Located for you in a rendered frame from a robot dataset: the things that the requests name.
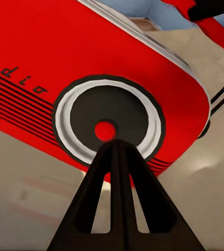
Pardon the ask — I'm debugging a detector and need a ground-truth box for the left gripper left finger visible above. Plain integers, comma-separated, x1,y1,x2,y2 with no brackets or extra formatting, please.
47,139,125,251

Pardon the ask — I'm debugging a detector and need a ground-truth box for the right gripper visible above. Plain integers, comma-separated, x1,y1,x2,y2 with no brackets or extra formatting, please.
188,0,224,22

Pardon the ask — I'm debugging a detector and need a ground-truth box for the radio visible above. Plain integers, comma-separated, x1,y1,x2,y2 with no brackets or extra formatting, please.
0,0,224,187

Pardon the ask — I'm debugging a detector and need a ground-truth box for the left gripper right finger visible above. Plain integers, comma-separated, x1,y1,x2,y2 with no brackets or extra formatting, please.
117,139,206,251

